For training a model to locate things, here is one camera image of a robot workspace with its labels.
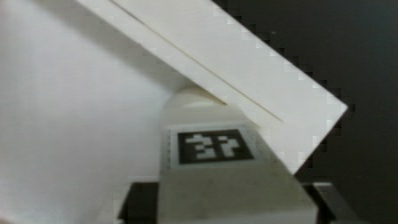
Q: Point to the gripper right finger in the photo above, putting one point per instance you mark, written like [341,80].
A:
[334,211]

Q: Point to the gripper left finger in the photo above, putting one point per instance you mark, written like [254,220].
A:
[138,207]

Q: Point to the white square table top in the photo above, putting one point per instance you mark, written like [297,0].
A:
[99,56]

